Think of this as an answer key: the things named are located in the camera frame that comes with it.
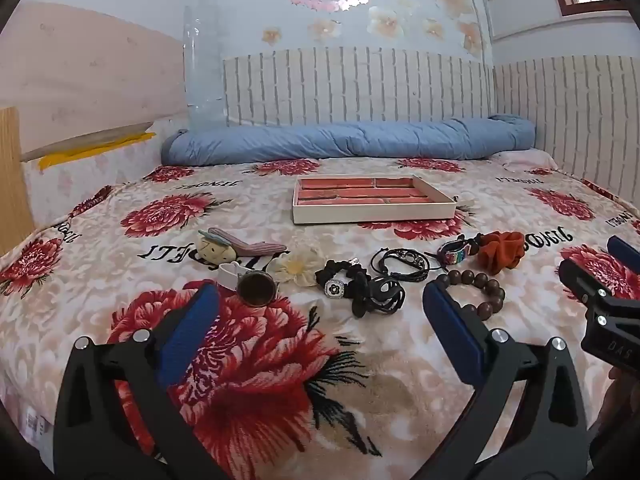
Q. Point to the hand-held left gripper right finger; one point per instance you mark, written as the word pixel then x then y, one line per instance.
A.
pixel 450 320

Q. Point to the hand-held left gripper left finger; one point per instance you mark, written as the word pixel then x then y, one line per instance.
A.
pixel 190 325

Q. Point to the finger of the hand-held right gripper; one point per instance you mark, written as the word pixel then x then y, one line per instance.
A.
pixel 625 255
pixel 582 272

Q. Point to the plush doll hair clip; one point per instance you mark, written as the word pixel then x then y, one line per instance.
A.
pixel 220 250

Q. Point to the orange scrunchie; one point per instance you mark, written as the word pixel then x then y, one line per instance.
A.
pixel 500 252

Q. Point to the black scrunchie with square charm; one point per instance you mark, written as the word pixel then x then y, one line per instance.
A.
pixel 345 272

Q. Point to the cream flower hair clip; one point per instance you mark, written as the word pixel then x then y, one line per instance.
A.
pixel 297 267

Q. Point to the white tray with brick lining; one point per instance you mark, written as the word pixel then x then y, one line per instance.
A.
pixel 370 197

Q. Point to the person's right hand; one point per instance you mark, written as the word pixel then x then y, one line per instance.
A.
pixel 620 400

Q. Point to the red floral blanket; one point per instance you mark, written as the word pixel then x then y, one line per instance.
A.
pixel 310 360

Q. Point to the pale pink pillow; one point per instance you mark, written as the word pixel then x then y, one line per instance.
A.
pixel 530 159

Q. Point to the pale floral mattress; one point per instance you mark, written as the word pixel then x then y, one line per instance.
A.
pixel 85 185

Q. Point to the yellow cloth strip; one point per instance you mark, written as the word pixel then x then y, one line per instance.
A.
pixel 85 152

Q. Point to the rolled blue duvet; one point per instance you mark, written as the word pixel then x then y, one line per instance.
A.
pixel 325 142

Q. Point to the clear plastic cylinder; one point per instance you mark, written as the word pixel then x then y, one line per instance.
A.
pixel 202 75

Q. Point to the wooden bed post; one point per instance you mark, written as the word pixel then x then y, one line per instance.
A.
pixel 12 180

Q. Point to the group of flower wall stickers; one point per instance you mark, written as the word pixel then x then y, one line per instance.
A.
pixel 385 22

